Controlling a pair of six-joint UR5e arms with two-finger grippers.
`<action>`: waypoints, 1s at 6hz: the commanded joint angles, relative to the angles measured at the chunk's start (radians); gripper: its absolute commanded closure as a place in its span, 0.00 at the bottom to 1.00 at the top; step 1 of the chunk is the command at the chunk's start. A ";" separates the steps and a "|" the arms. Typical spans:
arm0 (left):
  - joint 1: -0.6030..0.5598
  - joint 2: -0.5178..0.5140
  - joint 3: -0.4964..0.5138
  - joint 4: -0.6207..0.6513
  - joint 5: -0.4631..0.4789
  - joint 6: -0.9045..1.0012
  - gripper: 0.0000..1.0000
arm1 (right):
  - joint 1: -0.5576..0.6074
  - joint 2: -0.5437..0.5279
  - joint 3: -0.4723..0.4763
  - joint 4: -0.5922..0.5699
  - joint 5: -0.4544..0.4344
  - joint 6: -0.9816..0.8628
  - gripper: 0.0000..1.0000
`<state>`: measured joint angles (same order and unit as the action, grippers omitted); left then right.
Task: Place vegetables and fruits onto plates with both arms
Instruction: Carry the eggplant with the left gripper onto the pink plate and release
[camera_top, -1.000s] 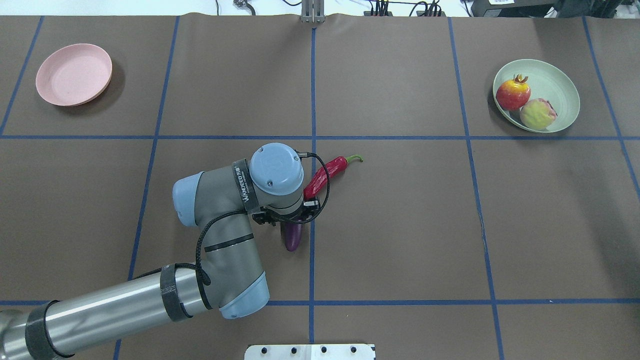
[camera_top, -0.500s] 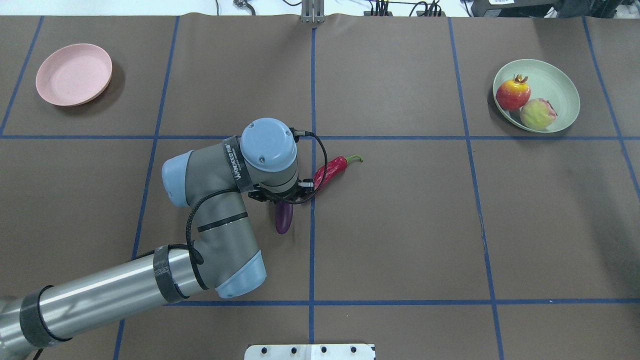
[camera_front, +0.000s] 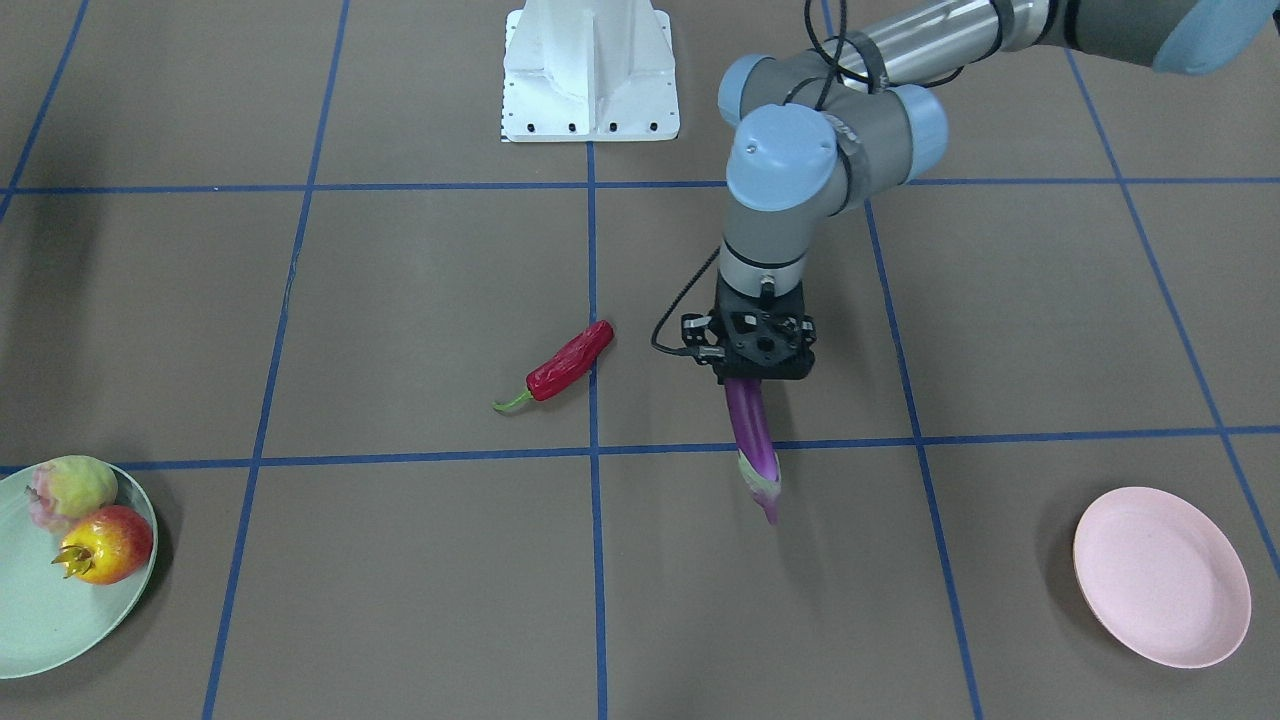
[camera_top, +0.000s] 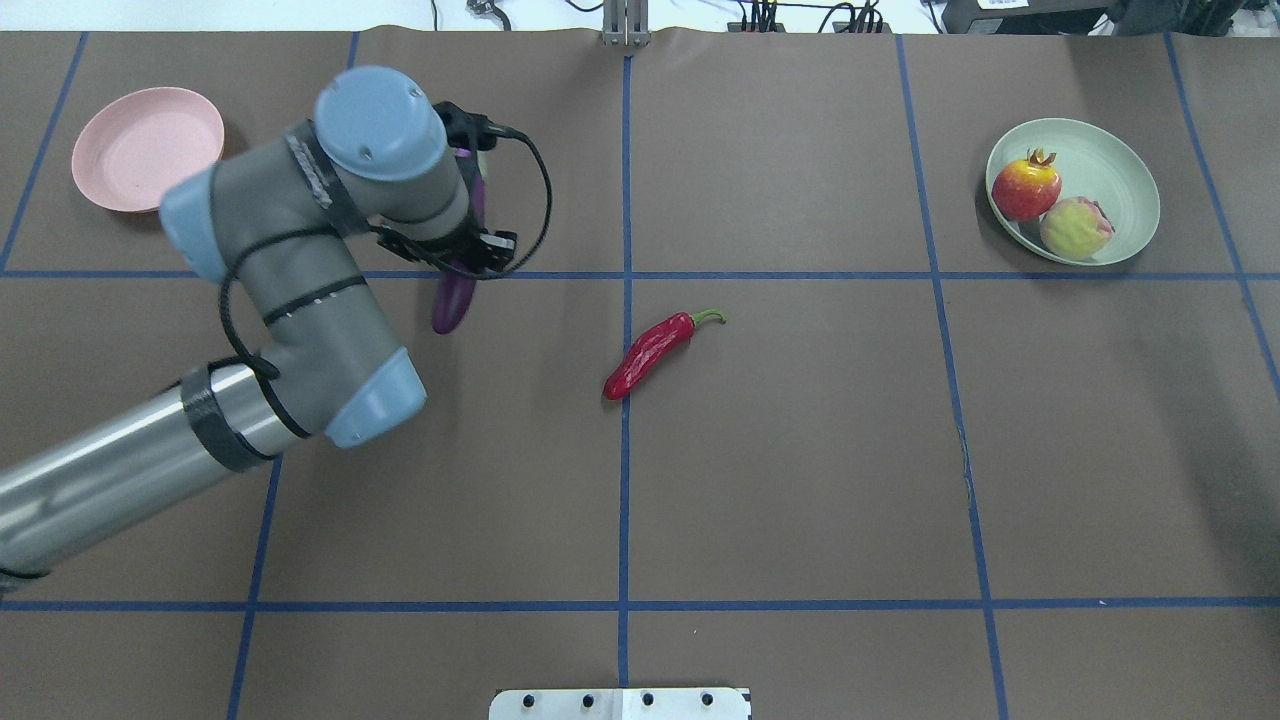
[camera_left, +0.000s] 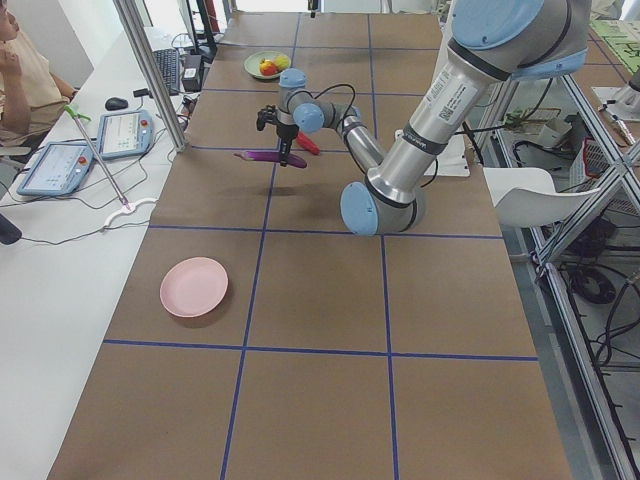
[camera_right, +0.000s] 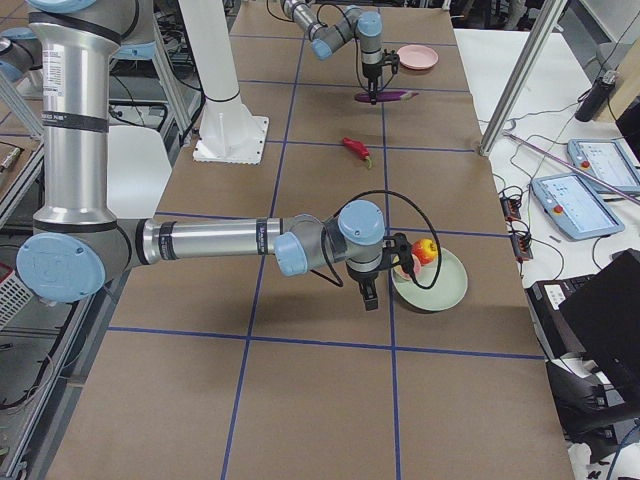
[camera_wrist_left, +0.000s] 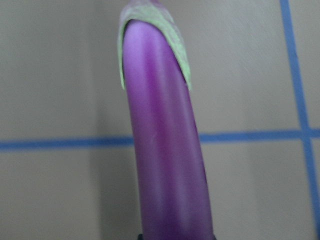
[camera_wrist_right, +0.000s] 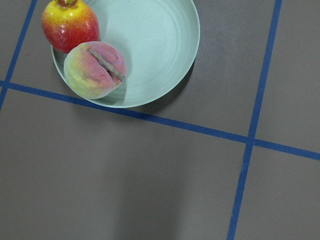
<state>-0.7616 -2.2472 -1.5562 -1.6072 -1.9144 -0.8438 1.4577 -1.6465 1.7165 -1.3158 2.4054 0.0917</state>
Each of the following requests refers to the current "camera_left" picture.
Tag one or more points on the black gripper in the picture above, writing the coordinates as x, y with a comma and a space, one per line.
286, 132

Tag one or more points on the red chili pepper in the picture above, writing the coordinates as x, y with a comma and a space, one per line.
307, 144

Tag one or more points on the purple eggplant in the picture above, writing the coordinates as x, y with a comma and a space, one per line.
273, 157

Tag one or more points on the yellow pink peach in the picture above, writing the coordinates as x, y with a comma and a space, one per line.
282, 62

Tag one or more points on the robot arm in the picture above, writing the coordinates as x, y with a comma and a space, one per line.
490, 42

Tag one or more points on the green plate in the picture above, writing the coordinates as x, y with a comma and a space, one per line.
251, 63

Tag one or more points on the black keyboard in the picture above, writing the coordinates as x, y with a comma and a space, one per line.
168, 64

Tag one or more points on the far blue teach pendant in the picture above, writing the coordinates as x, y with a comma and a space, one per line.
124, 134

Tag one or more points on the blue teach pendant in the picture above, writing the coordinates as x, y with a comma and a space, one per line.
124, 134
58, 170

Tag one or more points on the pink plate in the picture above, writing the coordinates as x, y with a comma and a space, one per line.
193, 287

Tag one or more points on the black computer mouse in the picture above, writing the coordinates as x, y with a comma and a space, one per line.
115, 103

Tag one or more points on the reacher grabber stick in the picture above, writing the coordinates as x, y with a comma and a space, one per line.
127, 207

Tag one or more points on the near blue teach pendant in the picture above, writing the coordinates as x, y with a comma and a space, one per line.
58, 170

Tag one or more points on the white chair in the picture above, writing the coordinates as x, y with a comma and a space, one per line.
526, 197

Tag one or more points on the seated person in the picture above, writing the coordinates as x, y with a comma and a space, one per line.
33, 98

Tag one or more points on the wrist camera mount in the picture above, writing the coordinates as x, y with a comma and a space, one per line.
266, 116

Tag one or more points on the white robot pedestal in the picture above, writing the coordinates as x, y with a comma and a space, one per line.
452, 161

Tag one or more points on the aluminium frame post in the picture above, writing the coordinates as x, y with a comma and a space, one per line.
136, 34

